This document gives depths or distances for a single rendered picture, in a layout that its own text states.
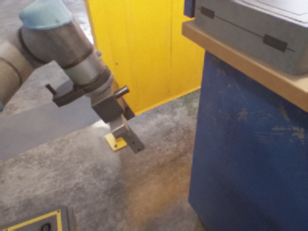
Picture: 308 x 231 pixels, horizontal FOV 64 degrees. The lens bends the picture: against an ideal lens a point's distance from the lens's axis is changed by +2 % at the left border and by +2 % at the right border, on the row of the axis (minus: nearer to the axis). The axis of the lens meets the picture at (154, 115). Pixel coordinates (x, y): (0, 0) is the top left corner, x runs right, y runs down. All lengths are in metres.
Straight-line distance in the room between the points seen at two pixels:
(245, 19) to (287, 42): 0.08
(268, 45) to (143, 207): 1.04
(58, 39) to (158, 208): 1.01
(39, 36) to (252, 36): 0.35
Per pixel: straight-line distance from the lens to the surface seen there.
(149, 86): 1.47
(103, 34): 1.17
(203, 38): 0.52
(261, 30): 0.43
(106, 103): 0.47
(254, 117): 0.56
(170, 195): 1.33
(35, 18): 0.45
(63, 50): 0.46
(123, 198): 1.34
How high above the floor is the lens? 1.15
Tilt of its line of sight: 42 degrees down
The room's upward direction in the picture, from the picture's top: 3 degrees counter-clockwise
